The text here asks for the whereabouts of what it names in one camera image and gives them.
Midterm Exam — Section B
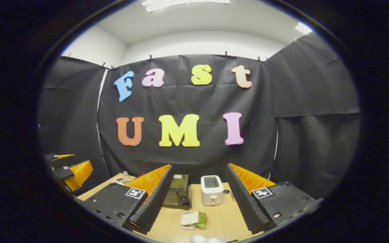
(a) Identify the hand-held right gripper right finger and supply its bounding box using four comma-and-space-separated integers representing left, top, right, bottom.
226, 163, 324, 235

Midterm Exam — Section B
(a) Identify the long ceiling light panel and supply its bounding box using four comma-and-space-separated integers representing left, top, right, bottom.
141, 0, 230, 13

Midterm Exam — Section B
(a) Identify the white toaster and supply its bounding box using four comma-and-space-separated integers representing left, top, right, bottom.
201, 175, 224, 206

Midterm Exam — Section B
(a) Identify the black electric oven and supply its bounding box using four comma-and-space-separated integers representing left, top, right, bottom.
162, 174, 192, 210

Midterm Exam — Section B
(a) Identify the row of black cloth clips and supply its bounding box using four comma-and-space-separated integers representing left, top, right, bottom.
66, 37, 298, 71

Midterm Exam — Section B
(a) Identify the black backdrop cloth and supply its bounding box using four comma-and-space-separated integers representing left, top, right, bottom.
38, 32, 361, 203

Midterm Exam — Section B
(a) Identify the bread and lettuce sandwich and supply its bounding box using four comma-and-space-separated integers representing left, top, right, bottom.
181, 211, 208, 228

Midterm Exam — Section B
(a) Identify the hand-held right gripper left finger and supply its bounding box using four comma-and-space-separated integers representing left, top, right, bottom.
79, 164, 174, 235

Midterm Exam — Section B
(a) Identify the small ceiling light panel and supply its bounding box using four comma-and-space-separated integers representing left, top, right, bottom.
295, 23, 313, 35

